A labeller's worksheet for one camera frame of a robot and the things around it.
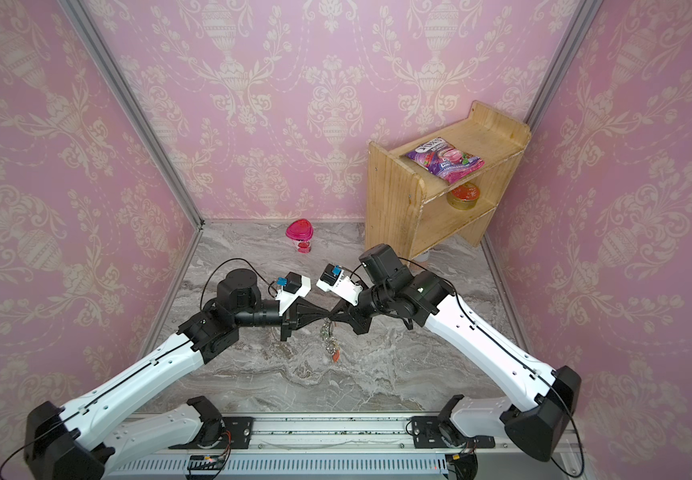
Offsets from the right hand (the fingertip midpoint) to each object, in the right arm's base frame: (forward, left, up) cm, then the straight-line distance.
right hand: (334, 313), depth 67 cm
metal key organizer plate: (-2, +2, -3) cm, 5 cm away
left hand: (-2, +2, +1) cm, 3 cm away
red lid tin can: (+39, -41, -1) cm, 57 cm away
